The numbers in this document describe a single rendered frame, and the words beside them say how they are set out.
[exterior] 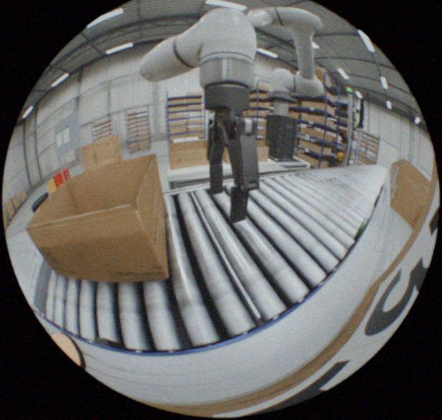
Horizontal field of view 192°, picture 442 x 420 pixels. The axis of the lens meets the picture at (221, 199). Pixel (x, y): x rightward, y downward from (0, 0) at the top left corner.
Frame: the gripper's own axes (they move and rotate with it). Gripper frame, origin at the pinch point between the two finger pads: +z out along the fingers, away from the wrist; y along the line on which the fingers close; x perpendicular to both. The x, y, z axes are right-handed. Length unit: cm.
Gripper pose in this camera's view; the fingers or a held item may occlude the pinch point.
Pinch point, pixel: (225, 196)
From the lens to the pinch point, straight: 29.2
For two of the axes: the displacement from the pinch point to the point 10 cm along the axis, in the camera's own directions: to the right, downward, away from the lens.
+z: 0.0, 8.6, 5.2
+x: -9.3, 1.9, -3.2
